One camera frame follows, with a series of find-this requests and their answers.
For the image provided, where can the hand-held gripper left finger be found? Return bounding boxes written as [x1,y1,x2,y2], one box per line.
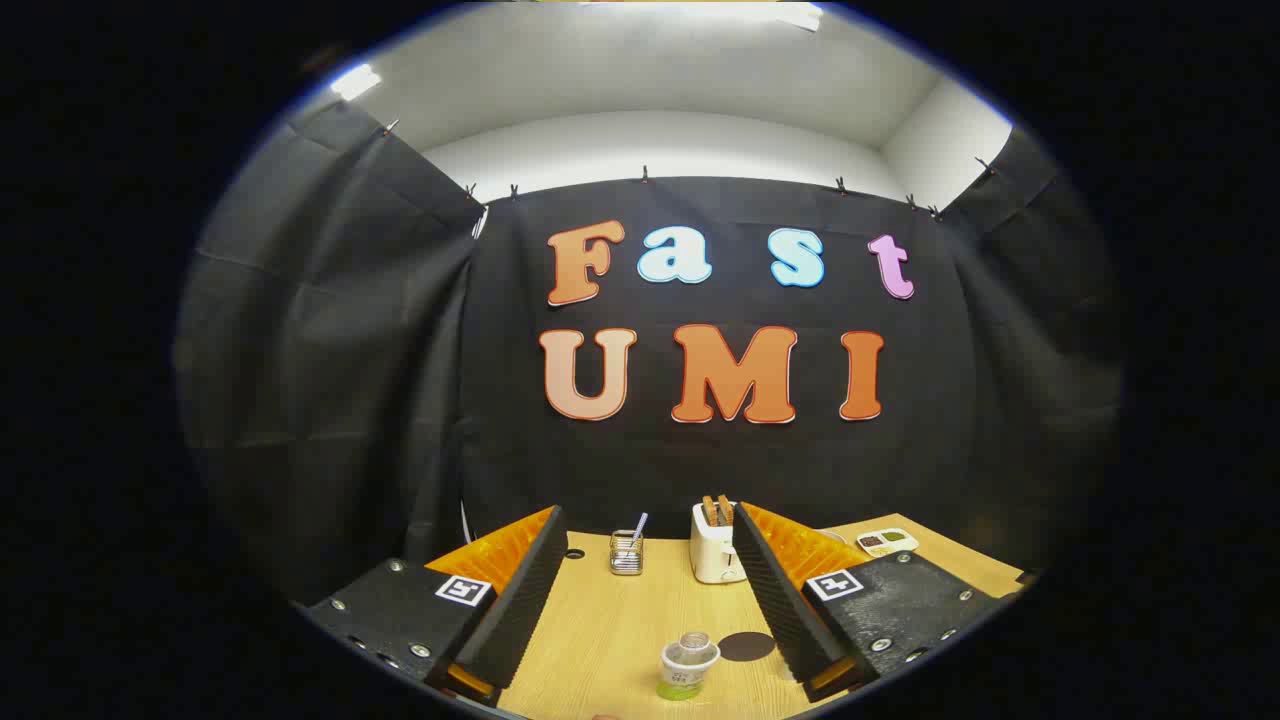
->
[298,505,569,706]

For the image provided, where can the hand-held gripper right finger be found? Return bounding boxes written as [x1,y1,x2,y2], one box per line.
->
[730,500,1006,704]

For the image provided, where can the clear plastic juice bottle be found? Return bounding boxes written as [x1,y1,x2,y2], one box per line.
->
[658,630,721,701]

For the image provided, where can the white toaster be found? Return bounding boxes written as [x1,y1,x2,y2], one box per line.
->
[690,497,749,585]

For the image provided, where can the wooden table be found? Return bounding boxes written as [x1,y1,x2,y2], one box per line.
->
[425,513,1026,720]

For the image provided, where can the white divided condiment dish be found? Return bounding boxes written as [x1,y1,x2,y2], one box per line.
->
[856,528,920,558]

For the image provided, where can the black backdrop cloth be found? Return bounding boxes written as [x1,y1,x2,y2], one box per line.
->
[175,100,1121,611]

